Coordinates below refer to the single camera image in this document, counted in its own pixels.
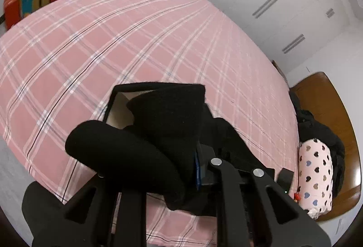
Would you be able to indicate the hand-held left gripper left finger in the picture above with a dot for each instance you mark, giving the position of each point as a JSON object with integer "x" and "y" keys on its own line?
{"x": 133, "y": 213}

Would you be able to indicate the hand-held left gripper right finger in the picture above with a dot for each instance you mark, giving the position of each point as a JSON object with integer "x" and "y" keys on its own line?
{"x": 196, "y": 170}

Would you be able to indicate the black pants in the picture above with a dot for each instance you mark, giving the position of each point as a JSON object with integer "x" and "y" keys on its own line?
{"x": 170, "y": 122}

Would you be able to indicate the small red object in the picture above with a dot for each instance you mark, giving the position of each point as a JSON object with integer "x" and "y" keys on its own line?
{"x": 297, "y": 197}

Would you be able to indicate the heart print pillow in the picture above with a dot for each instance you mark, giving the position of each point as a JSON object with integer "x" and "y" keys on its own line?
{"x": 314, "y": 173}

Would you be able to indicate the dark clothing pile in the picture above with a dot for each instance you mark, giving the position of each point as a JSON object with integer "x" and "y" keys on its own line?
{"x": 320, "y": 128}

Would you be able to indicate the wooden headboard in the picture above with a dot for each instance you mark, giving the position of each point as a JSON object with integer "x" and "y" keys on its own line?
{"x": 334, "y": 111}

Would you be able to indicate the bed with pink plaid sheet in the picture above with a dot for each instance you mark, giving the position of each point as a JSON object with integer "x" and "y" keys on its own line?
{"x": 113, "y": 37}

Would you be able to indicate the red box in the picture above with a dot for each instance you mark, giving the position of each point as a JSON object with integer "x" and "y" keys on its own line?
{"x": 11, "y": 10}

